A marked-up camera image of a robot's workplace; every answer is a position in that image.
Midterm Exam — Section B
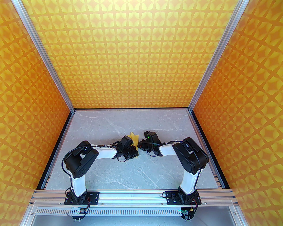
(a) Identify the yellow paper sheet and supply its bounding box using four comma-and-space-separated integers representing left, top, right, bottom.
128, 131, 140, 158

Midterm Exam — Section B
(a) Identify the small circuit board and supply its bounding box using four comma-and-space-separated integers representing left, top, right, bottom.
180, 207, 195, 220
70, 207, 87, 221

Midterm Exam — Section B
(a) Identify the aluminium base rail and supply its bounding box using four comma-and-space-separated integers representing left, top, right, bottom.
30, 189, 238, 207

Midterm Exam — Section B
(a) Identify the aluminium table side rail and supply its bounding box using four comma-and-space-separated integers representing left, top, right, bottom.
188, 111, 226, 190
35, 111, 75, 190

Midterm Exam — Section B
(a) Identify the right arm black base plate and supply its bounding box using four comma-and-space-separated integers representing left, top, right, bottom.
166, 191, 202, 205

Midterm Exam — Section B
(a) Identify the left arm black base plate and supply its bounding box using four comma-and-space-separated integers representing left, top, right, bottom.
64, 191, 99, 205

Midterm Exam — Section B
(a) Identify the slotted cable duct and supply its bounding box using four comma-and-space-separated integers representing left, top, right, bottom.
35, 207, 235, 217

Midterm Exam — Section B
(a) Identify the aluminium frame post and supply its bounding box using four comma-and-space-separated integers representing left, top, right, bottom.
11, 0, 75, 114
187, 0, 250, 113

